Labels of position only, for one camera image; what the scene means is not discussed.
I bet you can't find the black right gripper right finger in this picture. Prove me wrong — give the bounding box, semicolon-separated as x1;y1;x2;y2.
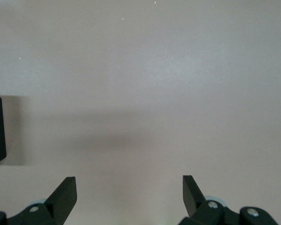
177;174;278;225

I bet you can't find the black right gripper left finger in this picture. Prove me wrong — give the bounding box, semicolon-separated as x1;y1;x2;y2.
0;177;78;225

